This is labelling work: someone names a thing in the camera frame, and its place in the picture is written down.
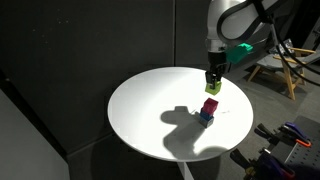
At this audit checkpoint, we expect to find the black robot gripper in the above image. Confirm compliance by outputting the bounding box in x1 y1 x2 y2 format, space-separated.
205 52 227 84

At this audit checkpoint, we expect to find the green block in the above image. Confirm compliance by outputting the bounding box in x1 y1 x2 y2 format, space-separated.
205 81 222 95

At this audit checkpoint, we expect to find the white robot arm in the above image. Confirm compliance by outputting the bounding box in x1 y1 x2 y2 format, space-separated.
206 0 278 85

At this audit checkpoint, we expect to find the pink block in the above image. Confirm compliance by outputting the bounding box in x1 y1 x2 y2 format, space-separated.
202 98 218 114

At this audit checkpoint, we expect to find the blue block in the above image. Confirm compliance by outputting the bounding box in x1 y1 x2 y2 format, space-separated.
200 109 214 121

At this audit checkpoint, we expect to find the round white table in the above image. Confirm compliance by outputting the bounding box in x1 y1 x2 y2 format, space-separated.
107 67 253 180

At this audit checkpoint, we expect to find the wooden chair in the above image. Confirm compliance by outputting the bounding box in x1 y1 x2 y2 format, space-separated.
247 39 320 100

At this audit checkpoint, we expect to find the black clamp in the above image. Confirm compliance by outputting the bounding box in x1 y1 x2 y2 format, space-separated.
254 123 280 145

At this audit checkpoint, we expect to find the purple orange clamp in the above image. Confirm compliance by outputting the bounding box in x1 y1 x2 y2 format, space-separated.
279 122 312 147

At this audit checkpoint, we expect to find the blue orange clamp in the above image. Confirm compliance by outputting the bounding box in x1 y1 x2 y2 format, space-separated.
256 151 296 180

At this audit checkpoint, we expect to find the perforated metal board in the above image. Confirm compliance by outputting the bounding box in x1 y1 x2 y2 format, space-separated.
274 116 320 169

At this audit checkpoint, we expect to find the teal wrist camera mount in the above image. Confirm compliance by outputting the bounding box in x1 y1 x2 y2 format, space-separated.
226 43 253 64

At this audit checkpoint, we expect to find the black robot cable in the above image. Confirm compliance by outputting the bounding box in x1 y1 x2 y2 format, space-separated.
216 0 320 88

